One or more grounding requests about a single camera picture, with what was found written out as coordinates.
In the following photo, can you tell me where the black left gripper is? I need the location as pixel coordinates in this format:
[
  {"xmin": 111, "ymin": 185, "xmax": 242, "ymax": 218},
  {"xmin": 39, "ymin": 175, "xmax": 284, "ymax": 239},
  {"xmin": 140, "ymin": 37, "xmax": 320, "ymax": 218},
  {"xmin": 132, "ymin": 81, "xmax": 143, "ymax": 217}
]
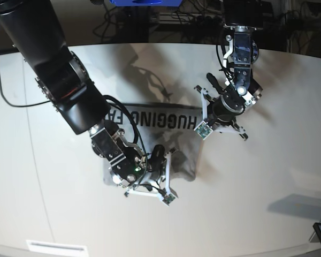
[{"xmin": 204, "ymin": 93, "xmax": 242, "ymax": 131}]

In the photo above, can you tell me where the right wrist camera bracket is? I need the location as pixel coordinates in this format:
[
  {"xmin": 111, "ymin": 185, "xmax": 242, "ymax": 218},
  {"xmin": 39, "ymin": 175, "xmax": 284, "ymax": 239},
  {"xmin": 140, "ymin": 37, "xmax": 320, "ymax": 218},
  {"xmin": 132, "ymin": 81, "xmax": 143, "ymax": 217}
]
[{"xmin": 124, "ymin": 145, "xmax": 178, "ymax": 206}]

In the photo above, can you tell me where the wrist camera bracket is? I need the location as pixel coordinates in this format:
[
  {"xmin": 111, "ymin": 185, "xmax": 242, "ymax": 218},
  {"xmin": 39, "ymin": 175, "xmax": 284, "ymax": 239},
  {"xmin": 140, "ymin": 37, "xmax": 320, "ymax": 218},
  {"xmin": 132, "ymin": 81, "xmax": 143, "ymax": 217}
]
[
  {"xmin": 124, "ymin": 145, "xmax": 178, "ymax": 206},
  {"xmin": 194, "ymin": 85, "xmax": 248, "ymax": 140}
]

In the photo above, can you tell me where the blue plastic mount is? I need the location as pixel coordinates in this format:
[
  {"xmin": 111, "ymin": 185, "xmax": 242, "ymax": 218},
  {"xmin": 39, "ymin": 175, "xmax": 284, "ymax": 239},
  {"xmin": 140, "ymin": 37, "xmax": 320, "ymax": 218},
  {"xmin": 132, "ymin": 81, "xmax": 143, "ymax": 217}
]
[{"xmin": 110, "ymin": 0, "xmax": 182, "ymax": 7}]

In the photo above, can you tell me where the grey T-shirt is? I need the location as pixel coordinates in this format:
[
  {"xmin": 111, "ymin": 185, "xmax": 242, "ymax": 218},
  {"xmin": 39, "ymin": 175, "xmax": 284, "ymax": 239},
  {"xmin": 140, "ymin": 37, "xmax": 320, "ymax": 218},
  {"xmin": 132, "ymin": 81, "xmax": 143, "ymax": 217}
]
[{"xmin": 103, "ymin": 103, "xmax": 205, "ymax": 187}]

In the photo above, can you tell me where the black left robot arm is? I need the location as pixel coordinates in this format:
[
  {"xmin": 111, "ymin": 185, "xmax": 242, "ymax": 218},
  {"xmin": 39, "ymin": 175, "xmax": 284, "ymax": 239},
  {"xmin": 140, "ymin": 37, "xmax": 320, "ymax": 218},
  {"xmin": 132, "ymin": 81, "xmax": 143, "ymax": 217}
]
[{"xmin": 196, "ymin": 1, "xmax": 263, "ymax": 135}]

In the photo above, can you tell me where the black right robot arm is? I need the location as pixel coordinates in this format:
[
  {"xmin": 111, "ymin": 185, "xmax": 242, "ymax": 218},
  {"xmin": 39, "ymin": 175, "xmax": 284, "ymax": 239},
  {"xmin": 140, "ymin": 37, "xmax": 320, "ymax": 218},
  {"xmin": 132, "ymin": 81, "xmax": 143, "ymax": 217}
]
[{"xmin": 0, "ymin": 1, "xmax": 170, "ymax": 195}]

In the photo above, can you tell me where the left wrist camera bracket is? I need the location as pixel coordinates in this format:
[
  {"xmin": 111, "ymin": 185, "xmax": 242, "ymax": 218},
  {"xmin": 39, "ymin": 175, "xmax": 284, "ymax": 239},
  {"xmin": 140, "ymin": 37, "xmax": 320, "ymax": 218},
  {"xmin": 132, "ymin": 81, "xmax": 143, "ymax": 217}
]
[{"xmin": 194, "ymin": 85, "xmax": 248, "ymax": 140}]

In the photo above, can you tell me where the white label strip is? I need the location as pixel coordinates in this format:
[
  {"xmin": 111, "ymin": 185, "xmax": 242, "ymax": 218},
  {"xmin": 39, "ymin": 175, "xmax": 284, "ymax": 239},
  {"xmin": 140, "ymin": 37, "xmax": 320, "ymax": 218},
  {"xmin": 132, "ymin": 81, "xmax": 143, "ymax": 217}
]
[{"xmin": 26, "ymin": 239, "xmax": 87, "ymax": 252}]

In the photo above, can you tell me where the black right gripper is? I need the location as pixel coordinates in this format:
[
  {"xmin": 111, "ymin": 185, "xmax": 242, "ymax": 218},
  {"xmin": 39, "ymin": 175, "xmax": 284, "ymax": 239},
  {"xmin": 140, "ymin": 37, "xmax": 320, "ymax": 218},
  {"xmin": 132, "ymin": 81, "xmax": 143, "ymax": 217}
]
[{"xmin": 141, "ymin": 145, "xmax": 171, "ymax": 192}]

